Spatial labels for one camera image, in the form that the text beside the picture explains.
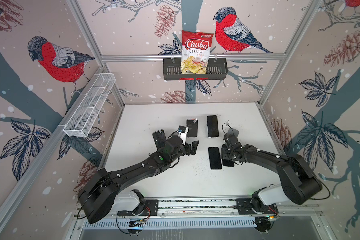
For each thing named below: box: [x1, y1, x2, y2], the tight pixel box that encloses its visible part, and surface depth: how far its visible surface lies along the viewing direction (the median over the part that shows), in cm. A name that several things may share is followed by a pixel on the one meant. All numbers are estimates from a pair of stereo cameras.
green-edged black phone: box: [208, 146, 222, 170], surface depth 94 cm
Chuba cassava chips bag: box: [181, 30, 214, 75], surface depth 86 cm
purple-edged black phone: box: [186, 118, 198, 138], surface depth 92 cm
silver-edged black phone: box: [206, 115, 219, 138], surface depth 99 cm
